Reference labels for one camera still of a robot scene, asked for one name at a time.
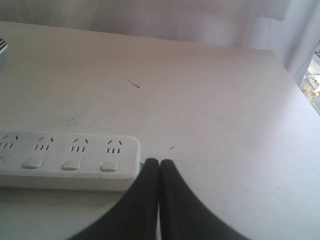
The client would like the white sheer curtain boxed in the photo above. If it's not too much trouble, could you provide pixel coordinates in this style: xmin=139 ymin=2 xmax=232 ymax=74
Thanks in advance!
xmin=0 ymin=0 xmax=320 ymax=84

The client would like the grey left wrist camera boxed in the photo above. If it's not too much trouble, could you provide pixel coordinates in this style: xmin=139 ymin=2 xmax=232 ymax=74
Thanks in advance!
xmin=0 ymin=38 xmax=8 ymax=70

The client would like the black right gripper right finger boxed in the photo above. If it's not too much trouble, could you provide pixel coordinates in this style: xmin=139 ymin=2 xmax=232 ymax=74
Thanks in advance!
xmin=158 ymin=159 xmax=247 ymax=240

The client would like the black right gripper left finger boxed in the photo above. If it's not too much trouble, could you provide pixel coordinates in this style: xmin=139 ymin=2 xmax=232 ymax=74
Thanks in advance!
xmin=71 ymin=158 xmax=160 ymax=240

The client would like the white five-outlet power strip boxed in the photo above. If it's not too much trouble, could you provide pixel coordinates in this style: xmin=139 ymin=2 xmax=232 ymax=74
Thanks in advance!
xmin=0 ymin=131 xmax=141 ymax=193

